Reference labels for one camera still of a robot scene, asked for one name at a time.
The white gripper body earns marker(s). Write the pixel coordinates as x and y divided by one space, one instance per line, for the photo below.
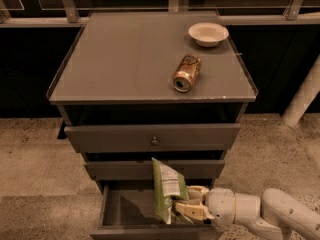
220 205

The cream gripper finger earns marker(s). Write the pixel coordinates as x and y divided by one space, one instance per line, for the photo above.
197 192
195 211

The green jalapeno chip bag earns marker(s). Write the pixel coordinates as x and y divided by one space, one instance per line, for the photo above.
169 185

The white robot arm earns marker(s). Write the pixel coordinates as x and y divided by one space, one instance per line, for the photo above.
273 216

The grey top drawer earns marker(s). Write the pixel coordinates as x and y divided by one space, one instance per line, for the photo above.
151 138

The grey open bottom drawer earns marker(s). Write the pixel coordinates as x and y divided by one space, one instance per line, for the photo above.
127 213

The grey middle drawer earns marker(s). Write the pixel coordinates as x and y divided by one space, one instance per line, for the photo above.
143 170

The grey drawer cabinet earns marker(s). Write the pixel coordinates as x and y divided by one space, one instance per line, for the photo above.
120 72

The gold soda can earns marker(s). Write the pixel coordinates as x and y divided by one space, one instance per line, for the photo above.
187 72

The white paper bowl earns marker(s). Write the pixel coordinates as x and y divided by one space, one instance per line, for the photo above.
208 34

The white diagonal post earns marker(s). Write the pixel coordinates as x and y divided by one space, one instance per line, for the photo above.
305 95

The metal railing frame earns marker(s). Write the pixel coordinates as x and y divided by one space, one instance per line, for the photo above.
34 13

